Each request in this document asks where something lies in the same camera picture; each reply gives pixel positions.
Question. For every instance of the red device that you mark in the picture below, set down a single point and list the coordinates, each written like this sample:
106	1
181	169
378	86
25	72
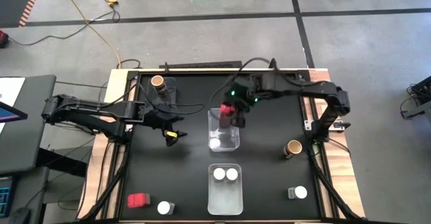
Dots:
2	39

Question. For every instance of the gold-lid spice jar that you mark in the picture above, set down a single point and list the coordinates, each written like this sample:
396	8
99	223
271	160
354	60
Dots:
294	146
157	81

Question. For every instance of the black table clamp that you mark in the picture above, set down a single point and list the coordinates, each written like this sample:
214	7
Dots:
273	64
166	67

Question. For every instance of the white cylinders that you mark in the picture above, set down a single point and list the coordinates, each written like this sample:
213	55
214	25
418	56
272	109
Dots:
231	174

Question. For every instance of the silver metal bracket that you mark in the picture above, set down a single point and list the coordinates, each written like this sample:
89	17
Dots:
307	124

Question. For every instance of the long black bar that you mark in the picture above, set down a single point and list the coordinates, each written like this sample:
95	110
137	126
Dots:
202	65

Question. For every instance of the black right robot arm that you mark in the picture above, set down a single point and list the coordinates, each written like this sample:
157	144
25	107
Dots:
303	87

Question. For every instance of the white-lid bagel seasoning jar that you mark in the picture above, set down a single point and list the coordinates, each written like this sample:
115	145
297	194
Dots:
219	174
300	192
164	208

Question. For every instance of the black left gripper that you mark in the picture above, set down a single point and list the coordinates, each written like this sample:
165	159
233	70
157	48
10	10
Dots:
166	121

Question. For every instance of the monitor with blue screen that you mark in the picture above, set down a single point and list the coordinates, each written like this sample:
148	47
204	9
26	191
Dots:
8	114

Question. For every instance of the large clear plastic bin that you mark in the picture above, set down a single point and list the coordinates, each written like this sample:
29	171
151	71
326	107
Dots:
224	140

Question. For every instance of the red spice tin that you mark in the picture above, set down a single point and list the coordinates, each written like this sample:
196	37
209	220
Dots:
227	109
137	200

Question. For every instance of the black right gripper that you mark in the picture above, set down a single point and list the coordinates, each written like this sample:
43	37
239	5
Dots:
244	93

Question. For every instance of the lower clear plastic bin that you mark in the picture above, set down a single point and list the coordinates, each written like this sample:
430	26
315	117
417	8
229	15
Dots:
225	200

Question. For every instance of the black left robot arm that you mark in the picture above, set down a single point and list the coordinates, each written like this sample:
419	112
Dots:
101	108

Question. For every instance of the grey desk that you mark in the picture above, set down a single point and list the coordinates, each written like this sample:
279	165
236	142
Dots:
30	143

